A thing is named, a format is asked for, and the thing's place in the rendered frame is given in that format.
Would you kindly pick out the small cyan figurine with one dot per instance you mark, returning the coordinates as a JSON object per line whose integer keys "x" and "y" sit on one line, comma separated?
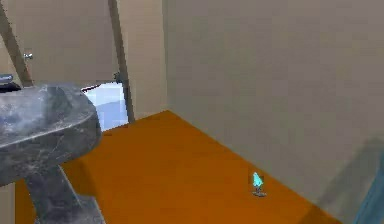
{"x": 257, "y": 181}

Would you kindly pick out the silver round door knob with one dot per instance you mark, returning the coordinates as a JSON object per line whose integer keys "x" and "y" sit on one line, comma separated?
{"x": 28, "y": 56}

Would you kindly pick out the chrome sink tap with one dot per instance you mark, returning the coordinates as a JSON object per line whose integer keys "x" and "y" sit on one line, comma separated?
{"x": 7, "y": 82}

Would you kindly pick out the beige room door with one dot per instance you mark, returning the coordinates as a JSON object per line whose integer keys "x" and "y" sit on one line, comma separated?
{"x": 66, "y": 43}

